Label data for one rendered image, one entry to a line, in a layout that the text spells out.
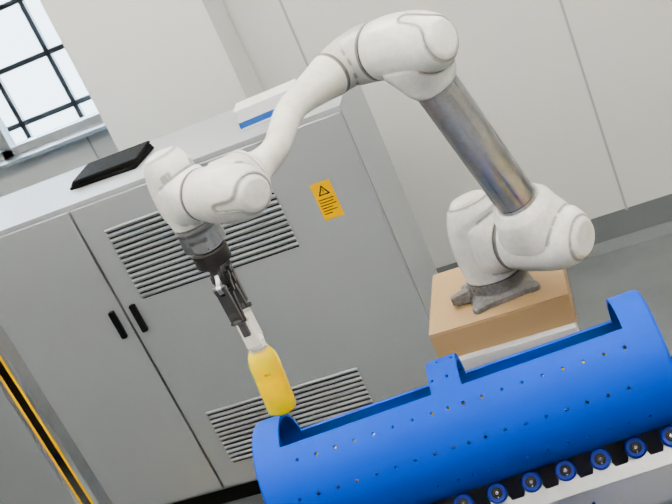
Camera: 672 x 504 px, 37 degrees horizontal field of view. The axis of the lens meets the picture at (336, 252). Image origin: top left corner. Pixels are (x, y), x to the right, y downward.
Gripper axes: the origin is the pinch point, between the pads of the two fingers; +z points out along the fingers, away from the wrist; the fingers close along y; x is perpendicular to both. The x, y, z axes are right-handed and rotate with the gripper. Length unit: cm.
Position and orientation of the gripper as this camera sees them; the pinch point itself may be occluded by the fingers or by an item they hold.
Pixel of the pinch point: (249, 329)
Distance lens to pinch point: 209.2
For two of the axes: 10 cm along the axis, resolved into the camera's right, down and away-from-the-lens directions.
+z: 3.8, 8.4, 3.8
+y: 0.1, 4.1, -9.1
